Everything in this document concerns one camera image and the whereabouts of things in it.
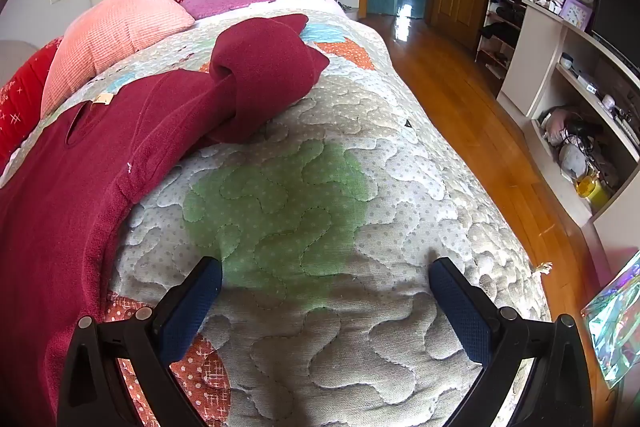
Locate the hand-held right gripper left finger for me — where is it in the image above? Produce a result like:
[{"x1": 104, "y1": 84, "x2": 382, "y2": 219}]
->
[{"x1": 56, "y1": 256, "x2": 223, "y2": 427}]

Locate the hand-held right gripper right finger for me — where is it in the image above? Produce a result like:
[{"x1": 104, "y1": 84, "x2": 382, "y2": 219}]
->
[{"x1": 428, "y1": 257, "x2": 593, "y2": 427}]

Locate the maroon knit sweater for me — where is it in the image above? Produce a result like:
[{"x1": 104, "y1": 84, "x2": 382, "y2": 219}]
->
[{"x1": 0, "y1": 14, "x2": 331, "y2": 427}]

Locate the shelf rack with clothes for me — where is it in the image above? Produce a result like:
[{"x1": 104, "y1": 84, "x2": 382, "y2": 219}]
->
[{"x1": 475, "y1": 0, "x2": 568, "y2": 82}]

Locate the quilted patchwork bedspread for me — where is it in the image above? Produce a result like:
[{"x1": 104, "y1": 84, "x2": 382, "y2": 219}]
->
[{"x1": 0, "y1": 0, "x2": 553, "y2": 427}]

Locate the holographic shiny bag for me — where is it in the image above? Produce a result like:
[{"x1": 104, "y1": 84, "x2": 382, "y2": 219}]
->
[{"x1": 580, "y1": 249, "x2": 640, "y2": 390}]

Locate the yellow cup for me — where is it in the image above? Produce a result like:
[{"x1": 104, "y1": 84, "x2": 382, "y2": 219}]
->
[{"x1": 576, "y1": 174, "x2": 611, "y2": 210}]

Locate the pink soft toy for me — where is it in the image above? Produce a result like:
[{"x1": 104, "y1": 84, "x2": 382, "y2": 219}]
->
[{"x1": 541, "y1": 106, "x2": 576, "y2": 145}]

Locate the red floral quilt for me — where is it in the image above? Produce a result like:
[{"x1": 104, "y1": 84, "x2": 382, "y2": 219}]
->
[{"x1": 0, "y1": 37, "x2": 66, "y2": 172}]

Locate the white desk shelf unit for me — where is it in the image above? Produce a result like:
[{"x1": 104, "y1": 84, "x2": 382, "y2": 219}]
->
[{"x1": 496, "y1": 0, "x2": 640, "y2": 228}]

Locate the pink waffle pillow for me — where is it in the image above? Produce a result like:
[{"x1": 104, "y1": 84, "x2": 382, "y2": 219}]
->
[{"x1": 40, "y1": 0, "x2": 196, "y2": 118}]

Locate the grey rounded headboard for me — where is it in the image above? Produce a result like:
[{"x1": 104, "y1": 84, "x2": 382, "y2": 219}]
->
[{"x1": 0, "y1": 39, "x2": 38, "y2": 88}]

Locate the purple alarm clock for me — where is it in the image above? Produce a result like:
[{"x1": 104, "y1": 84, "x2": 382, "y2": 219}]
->
[{"x1": 559, "y1": 0, "x2": 593, "y2": 30}]

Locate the black television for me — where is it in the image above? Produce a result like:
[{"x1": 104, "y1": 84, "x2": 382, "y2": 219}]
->
[{"x1": 590, "y1": 0, "x2": 640, "y2": 68}]

